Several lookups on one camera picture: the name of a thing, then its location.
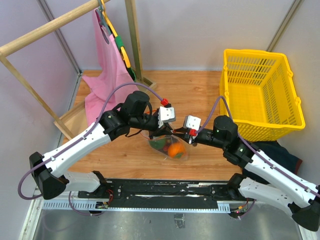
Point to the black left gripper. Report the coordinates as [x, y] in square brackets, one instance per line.
[163, 131]

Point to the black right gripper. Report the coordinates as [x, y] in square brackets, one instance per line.
[181, 130]

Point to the green yellow mango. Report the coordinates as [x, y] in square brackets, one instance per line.
[157, 144]

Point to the clear zip bag orange zipper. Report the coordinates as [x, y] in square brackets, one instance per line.
[170, 139]

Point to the orange persimmon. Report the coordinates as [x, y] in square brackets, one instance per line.
[176, 150]

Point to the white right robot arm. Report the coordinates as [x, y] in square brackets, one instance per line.
[297, 197]

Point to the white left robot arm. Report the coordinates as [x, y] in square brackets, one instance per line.
[50, 170]

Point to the pink t-shirt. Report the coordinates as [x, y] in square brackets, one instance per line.
[114, 72]

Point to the yellow hanger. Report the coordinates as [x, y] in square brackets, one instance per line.
[113, 31]

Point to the yellow plastic basket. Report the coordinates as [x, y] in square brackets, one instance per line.
[260, 94]

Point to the dark navy cloth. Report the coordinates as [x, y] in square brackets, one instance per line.
[280, 155]

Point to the green hanger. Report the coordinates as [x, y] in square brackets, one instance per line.
[120, 45]

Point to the wooden clothes rack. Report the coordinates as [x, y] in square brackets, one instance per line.
[53, 26]

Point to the grey hanger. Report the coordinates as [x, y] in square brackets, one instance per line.
[102, 21]

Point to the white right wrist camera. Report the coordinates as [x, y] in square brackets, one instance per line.
[192, 122]

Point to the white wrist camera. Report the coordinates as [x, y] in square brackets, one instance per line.
[166, 114]
[192, 122]

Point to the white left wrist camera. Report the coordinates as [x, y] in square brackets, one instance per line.
[166, 114]

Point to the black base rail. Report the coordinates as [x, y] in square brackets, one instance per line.
[164, 194]

